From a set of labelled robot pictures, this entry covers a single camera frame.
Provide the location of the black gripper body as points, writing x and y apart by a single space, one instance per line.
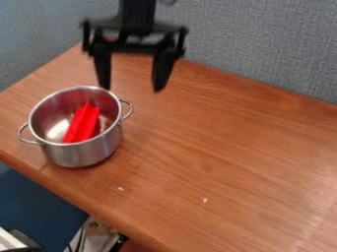
133 31

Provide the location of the white object at corner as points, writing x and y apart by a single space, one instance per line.
9 241

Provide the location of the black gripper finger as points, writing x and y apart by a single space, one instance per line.
162 68
104 66

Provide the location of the metal table leg frame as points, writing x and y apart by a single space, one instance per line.
97 237

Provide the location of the red rectangular block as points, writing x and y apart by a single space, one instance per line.
84 124

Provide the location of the stainless steel pot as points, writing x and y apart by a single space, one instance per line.
50 120

